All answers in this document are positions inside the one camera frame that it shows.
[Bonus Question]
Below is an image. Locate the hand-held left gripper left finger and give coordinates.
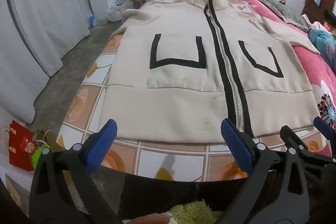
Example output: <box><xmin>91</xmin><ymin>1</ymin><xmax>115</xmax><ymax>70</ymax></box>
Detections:
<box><xmin>29</xmin><ymin>119</ymin><xmax>124</xmax><ymax>224</ymax></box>

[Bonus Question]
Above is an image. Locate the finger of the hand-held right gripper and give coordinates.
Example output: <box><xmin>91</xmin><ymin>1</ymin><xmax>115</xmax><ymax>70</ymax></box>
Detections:
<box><xmin>313</xmin><ymin>116</ymin><xmax>336</xmax><ymax>159</ymax></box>
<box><xmin>280</xmin><ymin>126</ymin><xmax>309</xmax><ymax>159</ymax></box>

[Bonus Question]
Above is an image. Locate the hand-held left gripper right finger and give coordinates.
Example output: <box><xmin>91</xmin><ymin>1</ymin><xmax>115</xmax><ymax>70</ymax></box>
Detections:
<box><xmin>218</xmin><ymin>118</ymin><xmax>310</xmax><ymax>224</ymax></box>

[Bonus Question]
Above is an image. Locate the cream zip jacket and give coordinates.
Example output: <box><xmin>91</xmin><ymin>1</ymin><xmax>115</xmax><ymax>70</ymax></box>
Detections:
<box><xmin>98</xmin><ymin>0</ymin><xmax>321</xmax><ymax>143</ymax></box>

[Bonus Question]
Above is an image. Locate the pink floral blanket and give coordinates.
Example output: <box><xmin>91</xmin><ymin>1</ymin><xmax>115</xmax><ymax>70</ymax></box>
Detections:
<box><xmin>234</xmin><ymin>0</ymin><xmax>336</xmax><ymax>135</ymax></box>

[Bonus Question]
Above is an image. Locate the green bag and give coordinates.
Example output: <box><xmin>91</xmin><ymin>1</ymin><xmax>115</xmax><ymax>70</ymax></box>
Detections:
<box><xmin>31</xmin><ymin>143</ymin><xmax>50</xmax><ymax>169</ymax></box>

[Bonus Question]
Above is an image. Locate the green fluffy cloth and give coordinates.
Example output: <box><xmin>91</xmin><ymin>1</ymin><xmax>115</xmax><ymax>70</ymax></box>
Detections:
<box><xmin>169</xmin><ymin>200</ymin><xmax>223</xmax><ymax>224</ymax></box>

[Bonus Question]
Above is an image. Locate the red paper bag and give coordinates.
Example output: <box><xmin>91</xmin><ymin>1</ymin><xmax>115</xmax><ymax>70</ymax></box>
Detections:
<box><xmin>9</xmin><ymin>120</ymin><xmax>36</xmax><ymax>171</ymax></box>

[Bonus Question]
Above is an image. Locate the grey patterned pillow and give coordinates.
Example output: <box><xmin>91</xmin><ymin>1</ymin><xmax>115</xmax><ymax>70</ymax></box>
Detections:
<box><xmin>259</xmin><ymin>0</ymin><xmax>311</xmax><ymax>31</ymax></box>

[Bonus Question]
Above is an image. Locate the white plastic bag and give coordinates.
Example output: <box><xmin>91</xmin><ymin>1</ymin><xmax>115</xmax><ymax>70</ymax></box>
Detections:
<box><xmin>106</xmin><ymin>0</ymin><xmax>134</xmax><ymax>22</ymax></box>

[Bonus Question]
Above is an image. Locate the white curtain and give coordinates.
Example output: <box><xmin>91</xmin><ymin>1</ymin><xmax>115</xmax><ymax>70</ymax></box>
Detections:
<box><xmin>0</xmin><ymin>0</ymin><xmax>91</xmax><ymax>125</ymax></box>

